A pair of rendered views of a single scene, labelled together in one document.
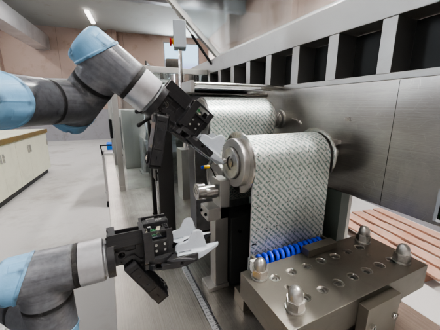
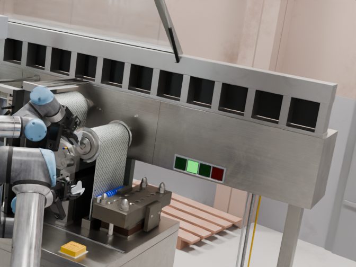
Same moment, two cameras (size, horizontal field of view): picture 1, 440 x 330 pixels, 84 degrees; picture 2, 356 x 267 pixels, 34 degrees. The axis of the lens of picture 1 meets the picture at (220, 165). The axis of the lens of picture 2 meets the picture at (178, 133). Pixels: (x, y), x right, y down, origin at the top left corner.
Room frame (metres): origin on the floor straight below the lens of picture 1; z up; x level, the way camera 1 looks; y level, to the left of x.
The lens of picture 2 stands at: (-1.48, 1.16, 1.90)
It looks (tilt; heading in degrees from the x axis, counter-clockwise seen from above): 13 degrees down; 321
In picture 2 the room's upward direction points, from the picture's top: 8 degrees clockwise
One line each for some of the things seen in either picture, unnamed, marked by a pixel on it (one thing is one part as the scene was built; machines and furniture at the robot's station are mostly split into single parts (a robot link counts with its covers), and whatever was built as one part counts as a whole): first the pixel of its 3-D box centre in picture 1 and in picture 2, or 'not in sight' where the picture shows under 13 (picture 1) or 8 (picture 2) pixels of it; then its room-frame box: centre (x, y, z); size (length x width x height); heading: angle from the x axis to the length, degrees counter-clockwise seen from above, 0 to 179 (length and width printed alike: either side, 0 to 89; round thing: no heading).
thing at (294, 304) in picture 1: (295, 296); (124, 204); (0.36, -0.13, 1.05); 0.04 x 0.04 x 0.04
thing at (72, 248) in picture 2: not in sight; (73, 249); (0.32, 0.11, 0.91); 0.07 x 0.07 x 0.02; 25
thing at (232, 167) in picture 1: (233, 162); (83, 145); (0.56, -0.03, 1.25); 0.07 x 0.02 x 0.07; 25
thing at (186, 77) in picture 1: (184, 82); not in sight; (1.26, 0.17, 1.50); 0.14 x 0.14 x 0.06
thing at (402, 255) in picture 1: (403, 252); (162, 187); (0.50, -0.42, 1.05); 0.04 x 0.04 x 0.04
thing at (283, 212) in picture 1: (291, 213); (110, 172); (0.57, -0.18, 1.12); 0.23 x 0.01 x 0.18; 115
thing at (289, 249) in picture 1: (292, 251); (111, 194); (0.54, -0.18, 1.03); 0.21 x 0.04 x 0.03; 115
